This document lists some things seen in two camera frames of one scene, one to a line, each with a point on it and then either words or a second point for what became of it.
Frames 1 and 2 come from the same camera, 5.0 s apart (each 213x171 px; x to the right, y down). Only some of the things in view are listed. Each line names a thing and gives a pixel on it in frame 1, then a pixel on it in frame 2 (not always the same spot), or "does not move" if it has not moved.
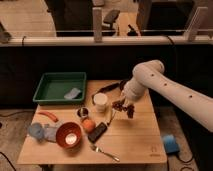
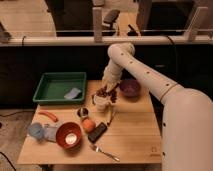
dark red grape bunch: [119, 106] → [102, 92]
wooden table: [105, 129] does not move
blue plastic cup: [36, 130] does not move
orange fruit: [88, 125] does not move
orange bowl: [68, 135] does not move
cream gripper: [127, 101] → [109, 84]
